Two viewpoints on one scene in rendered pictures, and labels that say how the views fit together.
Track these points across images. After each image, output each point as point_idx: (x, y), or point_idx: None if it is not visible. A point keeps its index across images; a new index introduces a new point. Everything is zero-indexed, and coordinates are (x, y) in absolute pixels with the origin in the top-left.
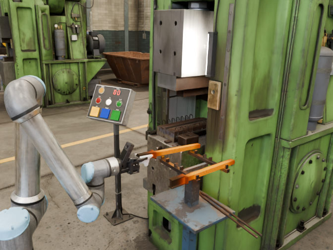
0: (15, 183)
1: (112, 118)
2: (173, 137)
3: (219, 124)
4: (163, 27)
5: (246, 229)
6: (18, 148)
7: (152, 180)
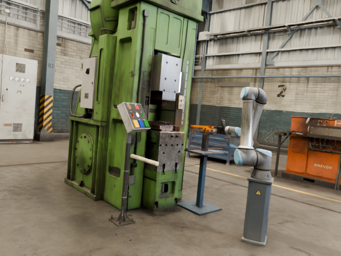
0: (251, 140)
1: (146, 125)
2: (172, 128)
3: (181, 116)
4: (169, 65)
5: (218, 148)
6: (253, 120)
7: (162, 161)
